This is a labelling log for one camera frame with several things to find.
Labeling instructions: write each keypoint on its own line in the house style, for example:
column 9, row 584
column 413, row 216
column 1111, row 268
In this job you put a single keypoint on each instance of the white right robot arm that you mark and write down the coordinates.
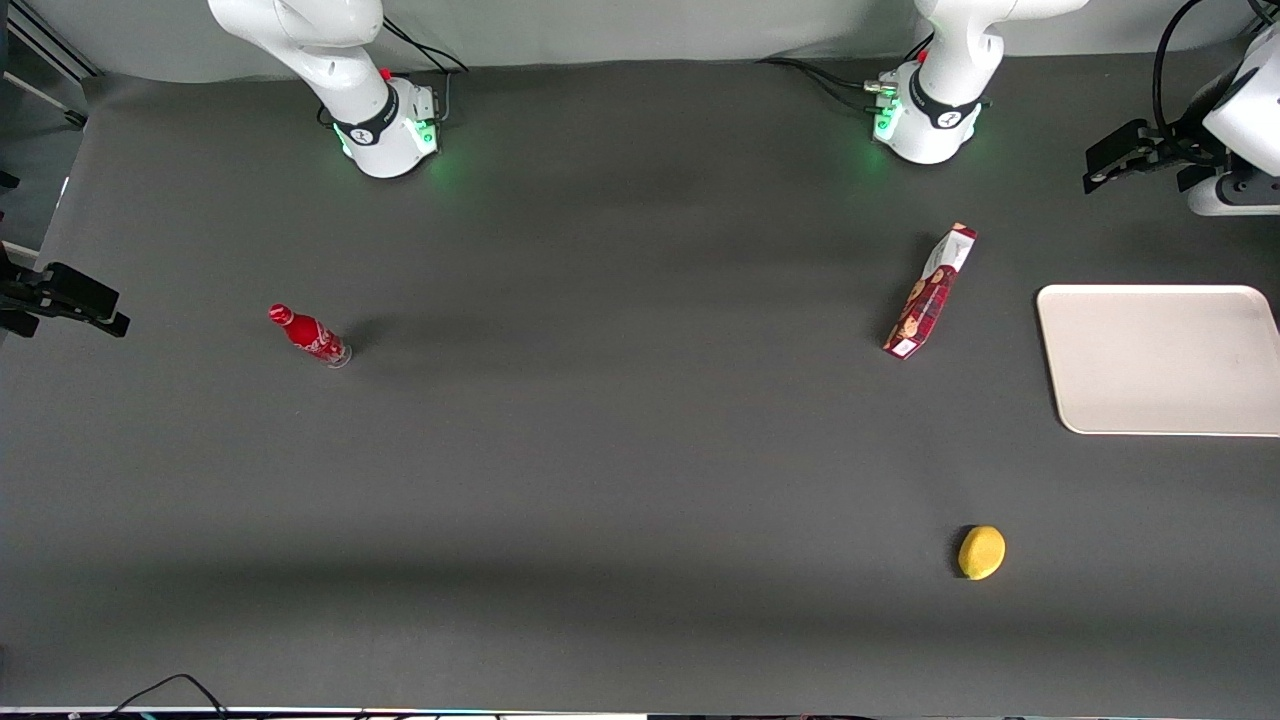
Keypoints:
column 345, row 70

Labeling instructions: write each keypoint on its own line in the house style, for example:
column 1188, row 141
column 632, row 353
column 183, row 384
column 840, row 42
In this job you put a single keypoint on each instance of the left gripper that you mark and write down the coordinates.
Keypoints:
column 1176, row 151

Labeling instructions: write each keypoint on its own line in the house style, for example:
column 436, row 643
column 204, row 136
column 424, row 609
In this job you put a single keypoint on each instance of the red cookie box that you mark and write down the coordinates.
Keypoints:
column 930, row 292

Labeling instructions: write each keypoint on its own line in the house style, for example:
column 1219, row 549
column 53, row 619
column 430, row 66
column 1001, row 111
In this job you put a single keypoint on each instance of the yellow lemon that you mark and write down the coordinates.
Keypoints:
column 982, row 552

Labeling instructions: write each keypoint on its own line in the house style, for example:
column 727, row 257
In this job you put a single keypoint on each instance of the dark grey table cloth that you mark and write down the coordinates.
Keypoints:
column 640, row 420

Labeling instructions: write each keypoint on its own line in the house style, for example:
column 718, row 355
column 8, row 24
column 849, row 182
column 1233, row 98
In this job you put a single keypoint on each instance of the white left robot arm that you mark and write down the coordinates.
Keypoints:
column 940, row 100

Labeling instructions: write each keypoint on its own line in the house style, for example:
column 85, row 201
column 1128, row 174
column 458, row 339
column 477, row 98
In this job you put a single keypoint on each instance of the cream plastic tray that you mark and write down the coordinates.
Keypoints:
column 1160, row 360

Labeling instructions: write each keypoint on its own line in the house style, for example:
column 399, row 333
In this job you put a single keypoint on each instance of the aluminium frame profile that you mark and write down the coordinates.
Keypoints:
column 50, row 40

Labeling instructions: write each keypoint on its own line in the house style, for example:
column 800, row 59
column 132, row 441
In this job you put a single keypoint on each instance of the red soda bottle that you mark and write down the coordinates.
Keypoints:
column 308, row 335

